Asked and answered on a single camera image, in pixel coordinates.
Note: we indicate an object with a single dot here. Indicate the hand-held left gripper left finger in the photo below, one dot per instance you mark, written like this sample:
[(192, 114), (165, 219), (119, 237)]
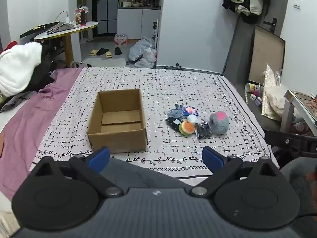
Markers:
[(100, 157)]

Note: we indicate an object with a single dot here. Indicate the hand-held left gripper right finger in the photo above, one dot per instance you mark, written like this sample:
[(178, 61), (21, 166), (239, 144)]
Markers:
[(211, 157)]

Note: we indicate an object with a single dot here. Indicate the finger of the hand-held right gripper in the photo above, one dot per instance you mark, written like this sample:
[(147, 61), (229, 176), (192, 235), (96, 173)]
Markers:
[(292, 143)]

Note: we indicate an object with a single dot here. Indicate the brown cardboard box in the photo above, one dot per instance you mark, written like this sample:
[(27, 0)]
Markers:
[(116, 141)]

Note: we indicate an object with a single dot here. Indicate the grey plush toy pink patch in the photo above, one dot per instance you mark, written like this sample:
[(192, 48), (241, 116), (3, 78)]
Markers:
[(219, 125)]

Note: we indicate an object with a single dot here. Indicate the orange burger plush toy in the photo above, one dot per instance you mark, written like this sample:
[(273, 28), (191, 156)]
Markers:
[(187, 128)]

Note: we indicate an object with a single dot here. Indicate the white fluffy cube toy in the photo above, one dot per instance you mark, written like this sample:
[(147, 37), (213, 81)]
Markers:
[(192, 119)]

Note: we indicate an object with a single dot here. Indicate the black pouch white patch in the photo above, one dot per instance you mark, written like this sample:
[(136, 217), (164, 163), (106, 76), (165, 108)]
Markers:
[(172, 123)]

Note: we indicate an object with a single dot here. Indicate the black plastic packet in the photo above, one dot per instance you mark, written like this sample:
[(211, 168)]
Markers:
[(203, 130)]

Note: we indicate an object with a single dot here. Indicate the person's grey trouser leg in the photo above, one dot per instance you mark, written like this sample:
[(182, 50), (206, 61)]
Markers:
[(294, 178), (148, 176)]

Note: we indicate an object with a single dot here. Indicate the grey metal rack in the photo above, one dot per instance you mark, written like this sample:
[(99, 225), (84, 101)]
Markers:
[(288, 106)]

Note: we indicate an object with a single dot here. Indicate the translucent white plastic bag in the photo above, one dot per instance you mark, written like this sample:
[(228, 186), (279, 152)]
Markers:
[(278, 101)]

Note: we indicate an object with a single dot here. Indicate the blue packet with orange toy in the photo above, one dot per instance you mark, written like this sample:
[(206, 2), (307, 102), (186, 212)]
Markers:
[(190, 110)]

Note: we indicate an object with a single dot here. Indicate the purple small cube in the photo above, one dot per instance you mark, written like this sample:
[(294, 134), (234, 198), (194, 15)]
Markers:
[(258, 101)]

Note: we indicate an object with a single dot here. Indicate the grey mouse plush toy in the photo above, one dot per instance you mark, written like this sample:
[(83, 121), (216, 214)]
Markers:
[(175, 112)]

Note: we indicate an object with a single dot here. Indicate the white paper cup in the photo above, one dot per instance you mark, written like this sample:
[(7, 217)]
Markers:
[(250, 88)]

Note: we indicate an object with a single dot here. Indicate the purple bed sheet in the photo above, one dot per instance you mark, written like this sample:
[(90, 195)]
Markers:
[(29, 119)]

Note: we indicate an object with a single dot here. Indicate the white black patterned blanket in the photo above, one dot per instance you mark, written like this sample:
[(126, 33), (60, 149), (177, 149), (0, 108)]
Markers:
[(173, 86)]

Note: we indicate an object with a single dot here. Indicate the brown framed board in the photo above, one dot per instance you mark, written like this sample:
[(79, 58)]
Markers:
[(266, 57)]

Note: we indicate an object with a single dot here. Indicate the black wheeled object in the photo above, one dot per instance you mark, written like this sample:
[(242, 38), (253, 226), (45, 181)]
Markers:
[(177, 67)]

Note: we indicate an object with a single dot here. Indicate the grey crumpled cloth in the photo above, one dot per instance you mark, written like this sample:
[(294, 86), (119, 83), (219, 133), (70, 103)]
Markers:
[(14, 100)]

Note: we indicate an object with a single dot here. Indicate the yellow slipper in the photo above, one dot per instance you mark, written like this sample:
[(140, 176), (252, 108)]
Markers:
[(109, 54), (94, 52)]

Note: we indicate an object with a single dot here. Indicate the black slipper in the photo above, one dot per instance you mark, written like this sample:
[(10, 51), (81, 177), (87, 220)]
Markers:
[(102, 51), (118, 50)]

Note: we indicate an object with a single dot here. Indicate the white plastic bag red contents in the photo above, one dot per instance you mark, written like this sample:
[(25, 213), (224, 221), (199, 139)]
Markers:
[(148, 59)]

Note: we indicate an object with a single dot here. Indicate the grey plastic bag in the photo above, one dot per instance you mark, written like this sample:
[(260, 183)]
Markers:
[(141, 48)]

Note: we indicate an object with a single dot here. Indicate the pack of water bottles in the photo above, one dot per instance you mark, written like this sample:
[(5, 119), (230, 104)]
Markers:
[(120, 39)]

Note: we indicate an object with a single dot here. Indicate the white and black clothes pile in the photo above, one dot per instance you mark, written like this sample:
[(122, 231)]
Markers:
[(17, 67)]

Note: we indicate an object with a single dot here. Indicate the oval white table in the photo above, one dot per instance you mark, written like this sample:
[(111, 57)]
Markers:
[(66, 33)]

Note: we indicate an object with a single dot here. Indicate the grey cloth on table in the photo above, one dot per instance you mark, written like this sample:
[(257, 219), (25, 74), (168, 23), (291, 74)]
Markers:
[(60, 27)]

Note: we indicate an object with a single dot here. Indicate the white cabinet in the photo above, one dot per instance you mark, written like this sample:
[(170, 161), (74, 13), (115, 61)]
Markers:
[(133, 23)]

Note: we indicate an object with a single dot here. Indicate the black spray bottle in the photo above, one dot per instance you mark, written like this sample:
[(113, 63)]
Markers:
[(155, 29)]

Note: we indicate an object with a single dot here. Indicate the black flat board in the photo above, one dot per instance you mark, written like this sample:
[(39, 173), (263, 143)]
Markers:
[(34, 31)]

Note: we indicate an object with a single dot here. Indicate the red snack jar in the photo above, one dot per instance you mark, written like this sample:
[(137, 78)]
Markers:
[(81, 16)]

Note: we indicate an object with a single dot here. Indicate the black framed glass door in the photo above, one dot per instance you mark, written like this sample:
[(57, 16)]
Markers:
[(104, 5)]

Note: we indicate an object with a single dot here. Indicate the white wall switch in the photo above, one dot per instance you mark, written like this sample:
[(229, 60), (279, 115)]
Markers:
[(297, 3)]

